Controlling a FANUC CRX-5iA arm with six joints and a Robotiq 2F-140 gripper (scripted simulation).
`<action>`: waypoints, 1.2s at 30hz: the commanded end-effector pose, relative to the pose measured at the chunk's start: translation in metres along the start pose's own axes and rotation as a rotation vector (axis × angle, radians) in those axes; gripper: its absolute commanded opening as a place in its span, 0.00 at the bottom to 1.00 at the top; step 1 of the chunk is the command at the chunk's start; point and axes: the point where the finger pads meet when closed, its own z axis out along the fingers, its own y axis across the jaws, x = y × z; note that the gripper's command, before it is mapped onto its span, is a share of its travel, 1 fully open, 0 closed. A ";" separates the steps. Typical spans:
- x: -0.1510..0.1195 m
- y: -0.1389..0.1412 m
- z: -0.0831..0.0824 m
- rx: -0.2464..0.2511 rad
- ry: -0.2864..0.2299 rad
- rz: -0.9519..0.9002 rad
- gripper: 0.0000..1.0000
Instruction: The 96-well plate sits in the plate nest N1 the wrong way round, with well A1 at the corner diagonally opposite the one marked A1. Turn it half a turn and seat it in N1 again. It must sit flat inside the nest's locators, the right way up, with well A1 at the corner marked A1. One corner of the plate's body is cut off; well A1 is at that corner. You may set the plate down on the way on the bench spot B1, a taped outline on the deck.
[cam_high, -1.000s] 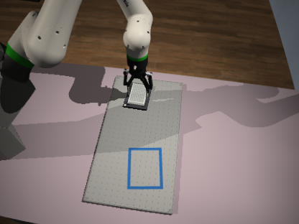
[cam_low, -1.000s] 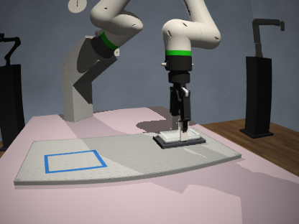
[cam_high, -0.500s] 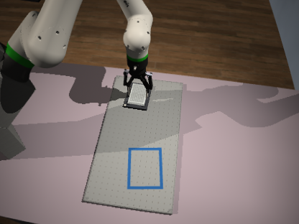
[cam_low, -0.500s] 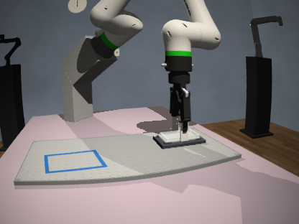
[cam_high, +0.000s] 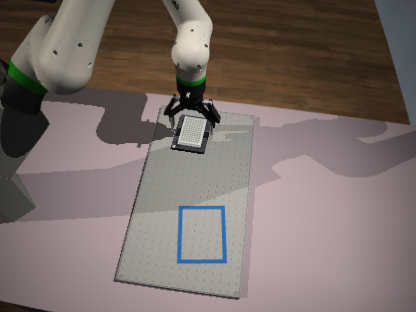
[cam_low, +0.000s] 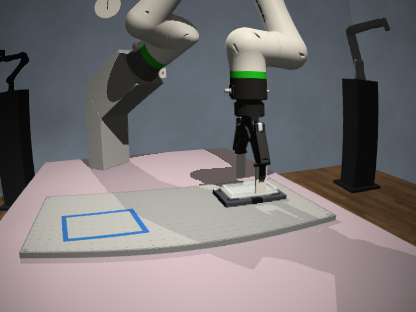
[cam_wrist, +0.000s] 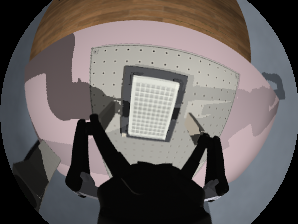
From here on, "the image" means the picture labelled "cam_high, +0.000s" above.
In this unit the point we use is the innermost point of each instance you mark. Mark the blue tape outline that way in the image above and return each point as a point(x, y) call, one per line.
point(201, 261)

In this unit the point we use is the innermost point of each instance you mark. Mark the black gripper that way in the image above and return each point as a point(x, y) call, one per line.
point(193, 104)

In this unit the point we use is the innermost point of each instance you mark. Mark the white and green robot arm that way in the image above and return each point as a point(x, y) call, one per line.
point(63, 63)

